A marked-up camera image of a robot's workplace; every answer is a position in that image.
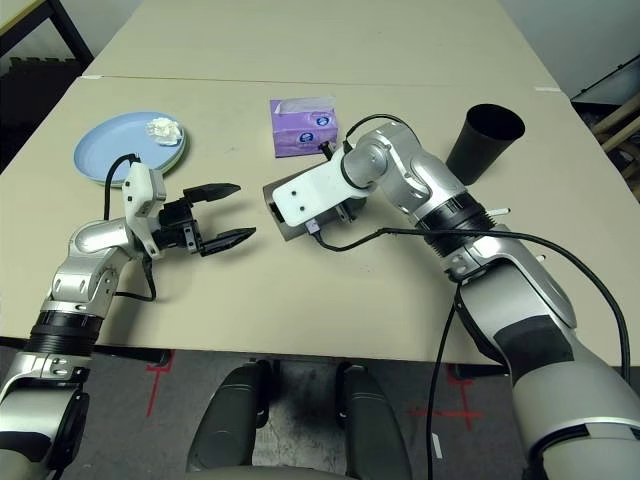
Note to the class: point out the white tissue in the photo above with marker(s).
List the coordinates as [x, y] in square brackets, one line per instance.
[164, 131]

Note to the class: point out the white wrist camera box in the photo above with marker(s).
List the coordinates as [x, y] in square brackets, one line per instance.
[142, 190]
[315, 192]

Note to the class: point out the white marker pen black cap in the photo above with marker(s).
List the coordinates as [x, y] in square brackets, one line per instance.
[502, 211]

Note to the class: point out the beige side table black frame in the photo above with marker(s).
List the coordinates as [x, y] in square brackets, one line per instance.
[15, 15]

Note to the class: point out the grey robot leg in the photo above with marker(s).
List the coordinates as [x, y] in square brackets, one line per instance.
[225, 425]
[375, 430]

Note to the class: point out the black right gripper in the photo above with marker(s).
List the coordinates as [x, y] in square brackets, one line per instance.
[351, 209]

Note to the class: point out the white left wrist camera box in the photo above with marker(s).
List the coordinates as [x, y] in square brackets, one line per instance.
[142, 190]

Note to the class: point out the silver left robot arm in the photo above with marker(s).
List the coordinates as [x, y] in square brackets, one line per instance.
[95, 235]

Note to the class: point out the wooden rack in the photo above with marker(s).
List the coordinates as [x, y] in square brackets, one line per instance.
[622, 135]

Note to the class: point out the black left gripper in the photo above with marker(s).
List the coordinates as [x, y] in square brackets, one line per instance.
[177, 230]

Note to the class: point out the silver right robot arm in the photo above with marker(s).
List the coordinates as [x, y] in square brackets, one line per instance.
[415, 170]

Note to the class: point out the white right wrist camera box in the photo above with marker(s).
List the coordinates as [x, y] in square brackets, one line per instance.
[315, 192]

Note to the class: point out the black plastic cup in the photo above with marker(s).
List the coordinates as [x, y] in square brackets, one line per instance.
[480, 145]

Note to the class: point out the black foam floor mat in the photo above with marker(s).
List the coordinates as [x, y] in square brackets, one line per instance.
[35, 100]

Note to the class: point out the grey robot left leg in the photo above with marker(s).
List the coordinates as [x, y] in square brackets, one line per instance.
[225, 425]

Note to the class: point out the white floor tape strip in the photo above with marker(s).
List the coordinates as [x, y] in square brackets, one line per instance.
[437, 446]

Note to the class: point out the purple tissue pack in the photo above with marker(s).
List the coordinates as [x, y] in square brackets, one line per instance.
[300, 140]

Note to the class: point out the blue plastic plate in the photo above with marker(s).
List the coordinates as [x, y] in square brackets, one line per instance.
[110, 145]

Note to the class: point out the red floor tape cross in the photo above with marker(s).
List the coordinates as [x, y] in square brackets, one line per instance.
[465, 414]
[156, 395]

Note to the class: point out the grey glasses case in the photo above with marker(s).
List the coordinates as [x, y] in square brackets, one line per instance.
[268, 192]

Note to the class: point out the grey robot right leg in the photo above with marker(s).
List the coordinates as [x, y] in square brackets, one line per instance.
[375, 430]

